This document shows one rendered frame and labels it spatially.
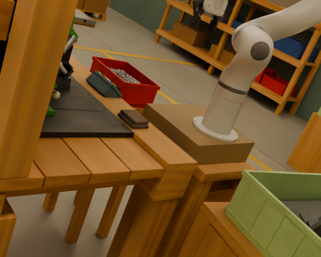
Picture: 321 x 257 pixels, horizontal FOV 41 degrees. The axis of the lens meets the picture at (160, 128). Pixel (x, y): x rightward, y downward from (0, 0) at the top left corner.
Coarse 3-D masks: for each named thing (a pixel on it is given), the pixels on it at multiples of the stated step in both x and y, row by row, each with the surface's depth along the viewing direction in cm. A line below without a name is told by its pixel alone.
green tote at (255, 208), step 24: (240, 192) 138; (264, 192) 129; (288, 192) 154; (312, 192) 162; (240, 216) 137; (264, 216) 129; (288, 216) 121; (264, 240) 128; (288, 240) 121; (312, 240) 114
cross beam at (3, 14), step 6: (0, 0) 89; (6, 0) 90; (12, 0) 91; (0, 6) 90; (6, 6) 90; (12, 6) 91; (0, 12) 90; (6, 12) 91; (12, 12) 92; (0, 18) 91; (6, 18) 92; (0, 24) 91; (6, 24) 92; (0, 30) 92; (6, 30) 93; (0, 36) 93; (6, 36) 94
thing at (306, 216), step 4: (300, 212) 126; (304, 212) 125; (308, 212) 125; (300, 216) 127; (304, 216) 125; (308, 216) 125; (312, 216) 124; (304, 220) 124; (308, 220) 121; (312, 220) 121; (316, 220) 121; (308, 224) 121; (312, 224) 120
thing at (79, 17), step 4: (76, 12) 184; (80, 12) 187; (76, 16) 176; (80, 16) 178; (84, 16) 182; (88, 16) 185; (76, 20) 176; (80, 20) 177; (84, 20) 178; (88, 20) 179; (92, 20) 180; (80, 24) 178; (84, 24) 179; (88, 24) 180; (92, 24) 181
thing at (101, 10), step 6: (78, 0) 751; (84, 0) 764; (90, 0) 770; (96, 0) 780; (102, 0) 791; (108, 0) 800; (78, 6) 758; (84, 6) 767; (90, 6) 777; (96, 6) 787; (102, 6) 798; (84, 12) 771; (90, 12) 781; (96, 12) 792; (102, 12) 805; (96, 18) 805; (102, 18) 811
